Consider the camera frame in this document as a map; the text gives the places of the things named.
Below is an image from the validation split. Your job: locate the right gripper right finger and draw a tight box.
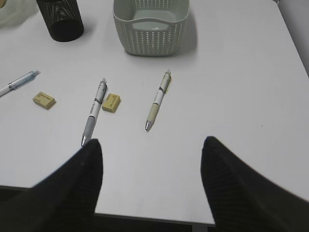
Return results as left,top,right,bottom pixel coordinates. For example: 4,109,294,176
200,136,309,232

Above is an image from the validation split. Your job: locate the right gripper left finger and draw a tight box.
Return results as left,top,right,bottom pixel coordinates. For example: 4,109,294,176
0,139,103,232

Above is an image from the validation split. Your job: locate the grey white ballpoint pen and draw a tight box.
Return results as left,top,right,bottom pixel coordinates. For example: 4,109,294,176
81,78,108,146

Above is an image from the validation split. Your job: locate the yellow eraser middle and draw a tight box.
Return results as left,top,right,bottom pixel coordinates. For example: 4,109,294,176
32,92,56,110

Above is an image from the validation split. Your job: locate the yellow eraser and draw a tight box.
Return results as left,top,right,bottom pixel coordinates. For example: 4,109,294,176
102,93,121,113
32,92,56,110

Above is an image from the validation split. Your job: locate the yellow eraser right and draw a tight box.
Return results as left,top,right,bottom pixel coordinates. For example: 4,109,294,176
102,93,121,113

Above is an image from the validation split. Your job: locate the blue white ballpoint pen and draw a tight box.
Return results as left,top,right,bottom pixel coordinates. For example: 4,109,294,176
0,70,41,96

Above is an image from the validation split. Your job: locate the beige white ballpoint pen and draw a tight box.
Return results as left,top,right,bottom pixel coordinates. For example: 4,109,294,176
145,70,172,131

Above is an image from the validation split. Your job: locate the black mesh pen holder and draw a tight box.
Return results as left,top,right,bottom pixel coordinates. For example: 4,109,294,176
37,0,84,42

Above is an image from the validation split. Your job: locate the green plastic woven basket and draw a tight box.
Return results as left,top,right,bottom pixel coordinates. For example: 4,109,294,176
113,0,190,57

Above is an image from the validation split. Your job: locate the translucent green wavy plate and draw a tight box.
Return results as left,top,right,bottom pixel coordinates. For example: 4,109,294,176
0,0,39,29

